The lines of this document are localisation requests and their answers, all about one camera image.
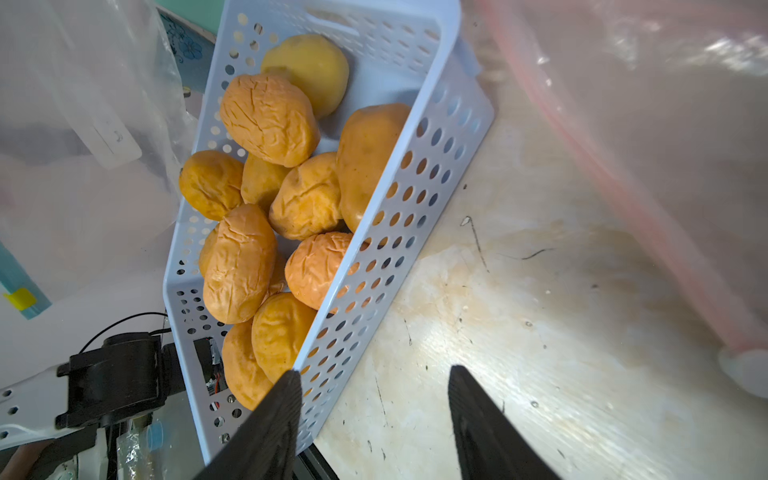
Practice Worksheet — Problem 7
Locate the mint green silver toaster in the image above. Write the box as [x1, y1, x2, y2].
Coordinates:
[157, 1, 216, 94]

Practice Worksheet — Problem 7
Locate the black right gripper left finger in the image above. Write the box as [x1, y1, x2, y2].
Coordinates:
[196, 370, 302, 480]

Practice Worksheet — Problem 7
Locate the clear pink zipper bag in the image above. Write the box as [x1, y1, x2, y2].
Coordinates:
[479, 1, 767, 397]

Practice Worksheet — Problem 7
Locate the orange potato centre right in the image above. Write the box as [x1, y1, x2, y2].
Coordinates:
[269, 152, 342, 240]

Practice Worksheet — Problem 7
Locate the light blue perforated plastic basket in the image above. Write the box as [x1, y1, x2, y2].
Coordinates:
[194, 1, 494, 449]

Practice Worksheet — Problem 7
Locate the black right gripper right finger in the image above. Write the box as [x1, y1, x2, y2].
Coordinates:
[448, 365, 558, 479]

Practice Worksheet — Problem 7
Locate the wrinkled orange potato top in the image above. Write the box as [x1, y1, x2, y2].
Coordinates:
[219, 74, 320, 168]

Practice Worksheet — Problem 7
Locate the orange potato centre small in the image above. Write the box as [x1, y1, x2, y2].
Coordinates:
[240, 154, 291, 215]

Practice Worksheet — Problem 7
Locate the clear blue zipper bag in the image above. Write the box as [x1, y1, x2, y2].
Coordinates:
[1, 1, 196, 319]

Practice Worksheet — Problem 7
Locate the reddish orange potato right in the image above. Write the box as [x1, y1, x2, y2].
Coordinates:
[285, 232, 353, 310]

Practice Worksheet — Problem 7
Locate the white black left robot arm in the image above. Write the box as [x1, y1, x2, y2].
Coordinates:
[1, 328, 184, 479]

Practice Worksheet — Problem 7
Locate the yellow-green potato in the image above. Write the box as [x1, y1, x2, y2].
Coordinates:
[261, 34, 350, 119]

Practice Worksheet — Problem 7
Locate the reddish potato lower centre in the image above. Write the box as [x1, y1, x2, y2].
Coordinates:
[266, 252, 287, 297]

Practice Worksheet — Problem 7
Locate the orange potato tall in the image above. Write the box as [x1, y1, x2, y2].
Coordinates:
[203, 204, 277, 324]

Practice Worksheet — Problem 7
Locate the orange potato left lower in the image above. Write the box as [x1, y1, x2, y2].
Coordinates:
[198, 227, 218, 277]

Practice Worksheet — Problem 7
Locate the brown potato right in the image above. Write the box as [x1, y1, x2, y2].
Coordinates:
[337, 103, 410, 232]

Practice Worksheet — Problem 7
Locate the orange potato lower right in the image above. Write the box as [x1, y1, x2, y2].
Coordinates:
[251, 292, 317, 383]

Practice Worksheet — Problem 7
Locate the orange potato left upper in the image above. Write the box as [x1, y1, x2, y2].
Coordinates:
[179, 150, 244, 221]

